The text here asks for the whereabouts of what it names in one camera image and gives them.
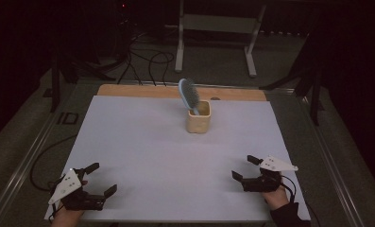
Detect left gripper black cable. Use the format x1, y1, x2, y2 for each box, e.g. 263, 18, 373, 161
46, 177, 66, 221

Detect aluminium floor rail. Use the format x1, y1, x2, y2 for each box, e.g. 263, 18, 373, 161
0, 94, 66, 227
297, 93, 366, 227

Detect beige square cup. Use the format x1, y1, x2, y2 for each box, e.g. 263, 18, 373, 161
185, 99, 213, 134

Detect person's left hand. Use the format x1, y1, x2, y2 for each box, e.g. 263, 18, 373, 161
51, 179, 89, 227

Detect black floor cables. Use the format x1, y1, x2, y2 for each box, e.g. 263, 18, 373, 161
117, 31, 176, 87

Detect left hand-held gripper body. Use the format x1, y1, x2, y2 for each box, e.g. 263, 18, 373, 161
47, 168, 107, 212

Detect light blue hairbrush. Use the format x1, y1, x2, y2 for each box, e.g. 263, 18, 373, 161
178, 78, 201, 116

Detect black floor socket plate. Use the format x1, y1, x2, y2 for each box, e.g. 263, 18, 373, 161
57, 112, 79, 125

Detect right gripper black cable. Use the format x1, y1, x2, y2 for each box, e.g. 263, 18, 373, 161
280, 174, 298, 204

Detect black metal stand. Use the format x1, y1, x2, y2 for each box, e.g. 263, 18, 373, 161
48, 51, 117, 114
259, 31, 324, 127

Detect wooden table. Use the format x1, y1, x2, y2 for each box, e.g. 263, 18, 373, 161
96, 83, 267, 102

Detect person's right hand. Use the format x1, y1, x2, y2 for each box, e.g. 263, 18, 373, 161
261, 184, 291, 212

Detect white table mat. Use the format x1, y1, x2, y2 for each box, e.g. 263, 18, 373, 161
43, 95, 312, 222

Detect white metal stand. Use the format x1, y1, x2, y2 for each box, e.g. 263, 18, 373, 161
174, 0, 267, 79

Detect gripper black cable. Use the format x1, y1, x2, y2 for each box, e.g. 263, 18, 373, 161
46, 177, 66, 221
280, 174, 298, 204

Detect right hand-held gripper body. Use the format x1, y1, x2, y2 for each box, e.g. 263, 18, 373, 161
241, 154, 299, 194

